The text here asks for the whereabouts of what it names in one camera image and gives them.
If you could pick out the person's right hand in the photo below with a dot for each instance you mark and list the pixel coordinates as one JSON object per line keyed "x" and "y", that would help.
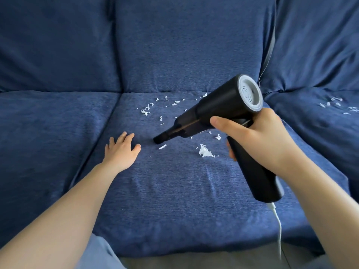
{"x": 269, "y": 140}

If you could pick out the person's left hand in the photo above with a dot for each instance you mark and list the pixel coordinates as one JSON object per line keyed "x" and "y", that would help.
{"x": 120, "y": 156}

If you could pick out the person's right thumb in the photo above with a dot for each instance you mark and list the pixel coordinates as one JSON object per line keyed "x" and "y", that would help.
{"x": 228, "y": 125}

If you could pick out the person's left middle finger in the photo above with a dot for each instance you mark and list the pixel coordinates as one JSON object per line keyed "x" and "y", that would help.
{"x": 121, "y": 138}

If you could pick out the person's left little finger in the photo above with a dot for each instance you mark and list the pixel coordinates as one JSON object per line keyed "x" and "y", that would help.
{"x": 106, "y": 149}

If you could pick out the person's left thumb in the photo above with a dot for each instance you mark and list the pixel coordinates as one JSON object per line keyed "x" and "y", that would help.
{"x": 136, "y": 149}

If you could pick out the black handheld vacuum cleaner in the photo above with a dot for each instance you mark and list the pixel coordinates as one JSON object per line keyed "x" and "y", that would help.
{"x": 221, "y": 109}

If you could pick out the person's right forearm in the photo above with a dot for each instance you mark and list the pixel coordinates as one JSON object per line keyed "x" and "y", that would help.
{"x": 328, "y": 210}

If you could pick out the person's left forearm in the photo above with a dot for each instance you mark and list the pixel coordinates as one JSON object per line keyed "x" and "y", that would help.
{"x": 56, "y": 221}

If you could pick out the scattered white paper scraps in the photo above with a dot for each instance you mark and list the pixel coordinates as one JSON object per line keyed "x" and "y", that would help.
{"x": 145, "y": 111}
{"x": 337, "y": 103}

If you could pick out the large crumpled white paper piece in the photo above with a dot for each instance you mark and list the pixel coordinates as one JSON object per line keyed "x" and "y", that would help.
{"x": 204, "y": 152}

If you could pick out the blue sofa seat cushion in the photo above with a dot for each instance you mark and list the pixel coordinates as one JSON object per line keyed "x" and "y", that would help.
{"x": 42, "y": 142}
{"x": 322, "y": 128}
{"x": 174, "y": 198}

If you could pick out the blue sofa back cushion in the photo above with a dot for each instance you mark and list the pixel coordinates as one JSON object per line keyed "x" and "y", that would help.
{"x": 56, "y": 41}
{"x": 190, "y": 39}
{"x": 317, "y": 41}

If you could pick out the light blue trousers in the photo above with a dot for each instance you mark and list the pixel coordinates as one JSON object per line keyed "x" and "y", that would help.
{"x": 98, "y": 253}

